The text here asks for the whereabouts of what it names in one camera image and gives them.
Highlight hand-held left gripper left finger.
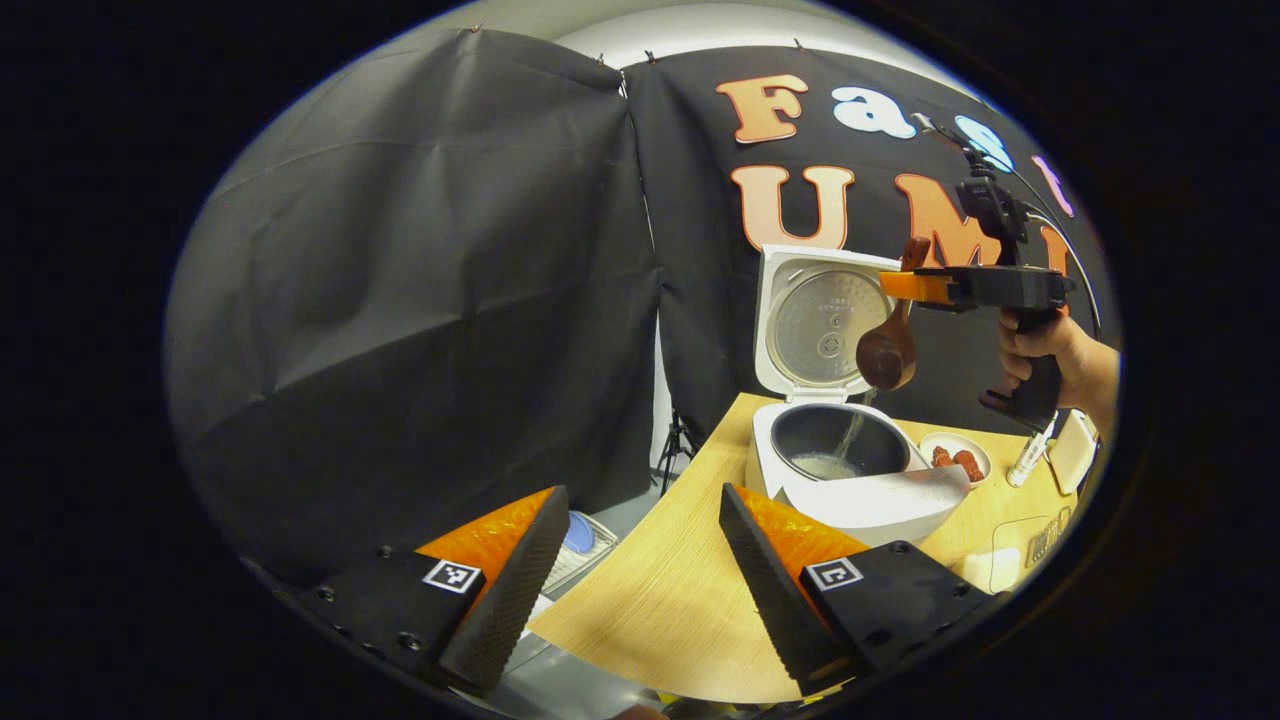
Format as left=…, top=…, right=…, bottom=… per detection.
left=300, top=485, right=573, bottom=696

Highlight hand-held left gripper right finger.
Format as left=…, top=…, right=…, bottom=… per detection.
left=718, top=482, right=1001, bottom=698

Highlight brown wooden spoon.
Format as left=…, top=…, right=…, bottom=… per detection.
left=855, top=236, right=933, bottom=392

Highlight white rice cooker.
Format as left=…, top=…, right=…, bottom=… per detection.
left=745, top=244, right=973, bottom=548

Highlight white rice grains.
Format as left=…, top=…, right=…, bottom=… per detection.
left=818, top=388, right=881, bottom=482

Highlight metal wire chopstick holder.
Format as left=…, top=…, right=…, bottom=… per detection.
left=1022, top=505, right=1079, bottom=569

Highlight white storage basket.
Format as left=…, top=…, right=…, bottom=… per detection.
left=540, top=510, right=619, bottom=601

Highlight white oval plate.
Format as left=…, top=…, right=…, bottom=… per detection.
left=918, top=431, right=993, bottom=489

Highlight black tripod stand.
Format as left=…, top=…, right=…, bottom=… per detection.
left=655, top=408, right=701, bottom=496

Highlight white drink bottle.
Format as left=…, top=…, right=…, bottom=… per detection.
left=1007, top=420, right=1056, bottom=488

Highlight black backdrop cloth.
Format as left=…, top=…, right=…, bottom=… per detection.
left=165, top=28, right=1116, bottom=591

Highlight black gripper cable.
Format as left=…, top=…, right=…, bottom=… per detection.
left=1008, top=168, right=1103, bottom=343

